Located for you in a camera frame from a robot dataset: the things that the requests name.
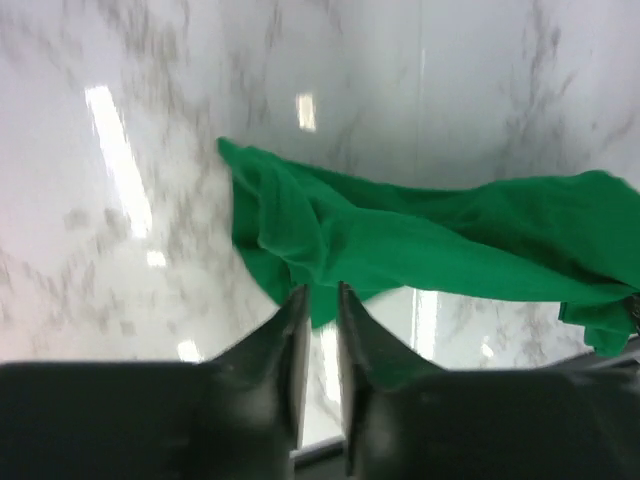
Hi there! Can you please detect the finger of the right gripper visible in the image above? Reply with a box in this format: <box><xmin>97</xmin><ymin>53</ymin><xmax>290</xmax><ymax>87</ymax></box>
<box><xmin>622</xmin><ymin>293</ymin><xmax>640</xmax><ymax>335</ymax></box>

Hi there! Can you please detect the green t shirt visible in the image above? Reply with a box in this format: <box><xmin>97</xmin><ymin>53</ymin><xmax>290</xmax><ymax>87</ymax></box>
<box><xmin>217</xmin><ymin>138</ymin><xmax>639</xmax><ymax>355</ymax></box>

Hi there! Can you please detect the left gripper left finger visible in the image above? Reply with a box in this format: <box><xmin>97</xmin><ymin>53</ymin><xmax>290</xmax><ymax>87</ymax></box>
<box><xmin>199</xmin><ymin>286</ymin><xmax>310</xmax><ymax>479</ymax></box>

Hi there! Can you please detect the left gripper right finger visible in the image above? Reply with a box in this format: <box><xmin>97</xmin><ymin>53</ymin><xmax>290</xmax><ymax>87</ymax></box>
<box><xmin>337</xmin><ymin>282</ymin><xmax>445</xmax><ymax>479</ymax></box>

